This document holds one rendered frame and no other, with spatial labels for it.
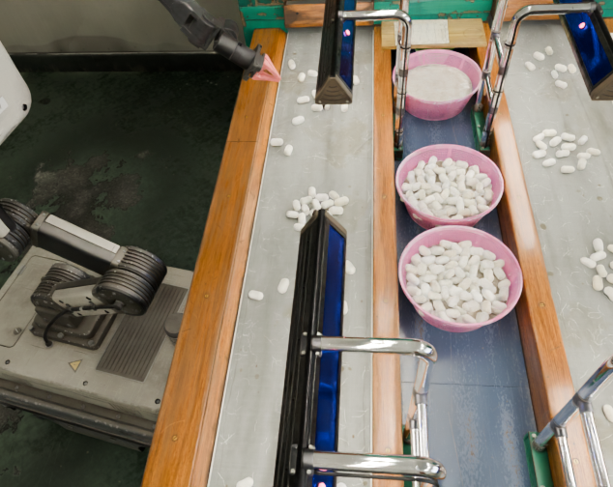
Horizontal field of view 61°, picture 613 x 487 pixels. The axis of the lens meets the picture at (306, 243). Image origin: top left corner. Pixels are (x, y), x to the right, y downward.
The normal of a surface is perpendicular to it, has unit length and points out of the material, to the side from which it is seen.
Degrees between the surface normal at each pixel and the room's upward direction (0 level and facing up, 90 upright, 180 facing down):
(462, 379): 0
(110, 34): 90
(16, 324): 0
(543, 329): 0
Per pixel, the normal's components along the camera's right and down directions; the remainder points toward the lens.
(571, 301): -0.08, -0.60
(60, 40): -0.11, 0.77
